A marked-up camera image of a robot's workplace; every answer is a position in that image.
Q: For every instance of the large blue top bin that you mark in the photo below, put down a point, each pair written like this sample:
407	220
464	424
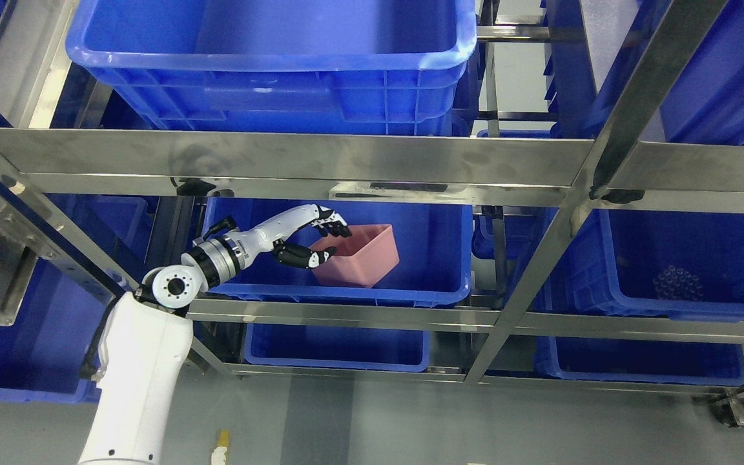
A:
310	67

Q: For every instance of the blue shelf bin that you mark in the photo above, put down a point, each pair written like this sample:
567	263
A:
642	263
433	242

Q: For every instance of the pink plastic storage box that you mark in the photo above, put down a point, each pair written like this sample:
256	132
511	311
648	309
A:
361	260

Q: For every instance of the blue left side bin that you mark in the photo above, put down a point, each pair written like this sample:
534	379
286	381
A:
41	353

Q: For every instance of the blue upper right bin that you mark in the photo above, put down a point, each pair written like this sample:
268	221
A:
595	44

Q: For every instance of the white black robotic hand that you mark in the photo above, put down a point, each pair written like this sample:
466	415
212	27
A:
272	236

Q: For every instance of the stainless steel shelf rack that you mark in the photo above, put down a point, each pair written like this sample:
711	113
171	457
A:
616	170

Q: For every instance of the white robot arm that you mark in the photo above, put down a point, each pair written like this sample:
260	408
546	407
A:
141	351

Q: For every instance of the blue bottom right bin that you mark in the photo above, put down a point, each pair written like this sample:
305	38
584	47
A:
641	361

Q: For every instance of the cluster of dark balls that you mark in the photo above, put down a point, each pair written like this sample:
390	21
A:
678	284

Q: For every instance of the blue middle shelf bin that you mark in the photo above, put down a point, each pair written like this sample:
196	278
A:
433	242

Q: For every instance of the blue right shelf bin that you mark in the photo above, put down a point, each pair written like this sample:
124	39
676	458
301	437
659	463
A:
642	263

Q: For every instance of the blue bottom middle bin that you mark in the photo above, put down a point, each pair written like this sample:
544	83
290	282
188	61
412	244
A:
394	350

